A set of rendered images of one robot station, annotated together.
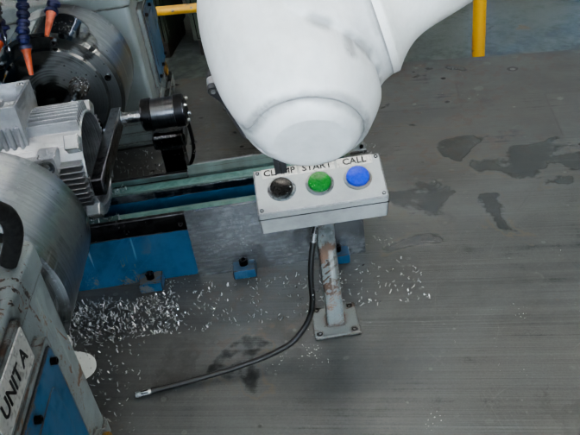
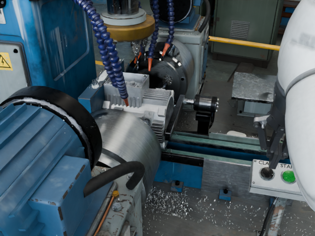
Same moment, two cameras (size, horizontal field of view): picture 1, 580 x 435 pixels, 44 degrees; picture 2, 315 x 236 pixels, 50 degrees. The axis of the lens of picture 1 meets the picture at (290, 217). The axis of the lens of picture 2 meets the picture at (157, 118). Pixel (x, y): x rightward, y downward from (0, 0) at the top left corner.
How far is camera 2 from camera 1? 18 cm
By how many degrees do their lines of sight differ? 12
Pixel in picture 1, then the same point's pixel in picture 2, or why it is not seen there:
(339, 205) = (297, 193)
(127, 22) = (196, 51)
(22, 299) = (131, 207)
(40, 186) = (146, 137)
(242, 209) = (234, 166)
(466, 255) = not seen: outside the picture
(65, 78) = (162, 74)
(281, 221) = (262, 190)
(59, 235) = (149, 165)
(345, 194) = not seen: hidden behind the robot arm
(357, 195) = not seen: hidden behind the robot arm
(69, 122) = (162, 101)
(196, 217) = (209, 163)
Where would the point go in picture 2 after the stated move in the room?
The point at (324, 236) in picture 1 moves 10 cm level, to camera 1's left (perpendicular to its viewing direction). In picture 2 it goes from (280, 202) to (240, 195)
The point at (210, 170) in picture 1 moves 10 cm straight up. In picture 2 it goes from (220, 138) to (223, 114)
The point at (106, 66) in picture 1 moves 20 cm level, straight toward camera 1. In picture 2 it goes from (183, 73) to (187, 99)
